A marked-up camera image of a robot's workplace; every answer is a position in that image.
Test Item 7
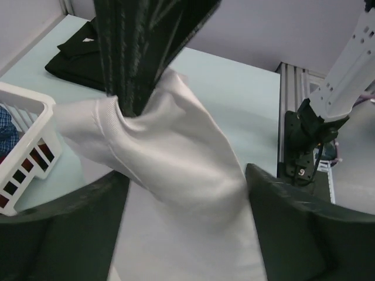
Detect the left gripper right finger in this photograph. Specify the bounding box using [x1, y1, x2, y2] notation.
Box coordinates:
[246, 164, 374, 280]

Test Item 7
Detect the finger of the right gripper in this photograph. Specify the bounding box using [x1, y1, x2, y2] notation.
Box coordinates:
[94, 0, 220, 117]

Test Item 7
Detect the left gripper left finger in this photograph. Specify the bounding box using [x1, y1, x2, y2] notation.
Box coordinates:
[1, 172, 130, 280]

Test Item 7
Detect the white long sleeve shirt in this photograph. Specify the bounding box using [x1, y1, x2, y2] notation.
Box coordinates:
[54, 70, 266, 280]

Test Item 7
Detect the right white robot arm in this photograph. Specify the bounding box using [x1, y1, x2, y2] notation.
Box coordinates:
[94, 1, 374, 188]

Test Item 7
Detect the folded black shirt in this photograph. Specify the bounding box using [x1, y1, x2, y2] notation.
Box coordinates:
[45, 19, 105, 92]

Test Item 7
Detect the red black plaid shirt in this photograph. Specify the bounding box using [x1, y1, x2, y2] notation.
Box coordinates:
[1, 140, 58, 215]

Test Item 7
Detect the white plastic laundry basket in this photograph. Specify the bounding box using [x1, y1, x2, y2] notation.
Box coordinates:
[0, 81, 63, 217]

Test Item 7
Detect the blue checked shirt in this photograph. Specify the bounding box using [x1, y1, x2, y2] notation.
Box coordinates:
[0, 107, 19, 157]

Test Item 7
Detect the white slotted cable duct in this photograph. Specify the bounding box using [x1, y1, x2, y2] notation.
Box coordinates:
[319, 159, 336, 204]

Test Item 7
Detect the aluminium frame rail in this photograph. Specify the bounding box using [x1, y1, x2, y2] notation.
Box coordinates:
[277, 63, 321, 187]

